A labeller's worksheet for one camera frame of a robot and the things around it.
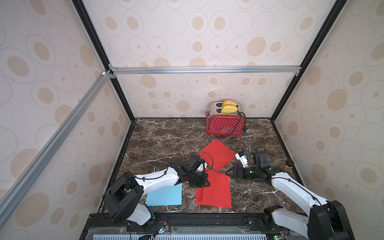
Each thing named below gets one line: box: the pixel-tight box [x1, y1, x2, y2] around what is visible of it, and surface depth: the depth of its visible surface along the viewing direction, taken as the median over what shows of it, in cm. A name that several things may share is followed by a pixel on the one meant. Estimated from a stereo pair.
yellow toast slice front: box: [221, 104, 238, 114], surface depth 101 cm
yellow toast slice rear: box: [222, 99, 237, 107], surface depth 104 cm
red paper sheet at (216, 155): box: [198, 139, 236, 172], surface depth 105 cm
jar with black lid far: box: [281, 159, 294, 172], surface depth 87 cm
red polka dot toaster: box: [205, 101, 245, 136], surface depth 102 cm
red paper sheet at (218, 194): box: [195, 169, 232, 209], surface depth 83 cm
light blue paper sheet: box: [145, 183, 183, 207], surface depth 85 cm
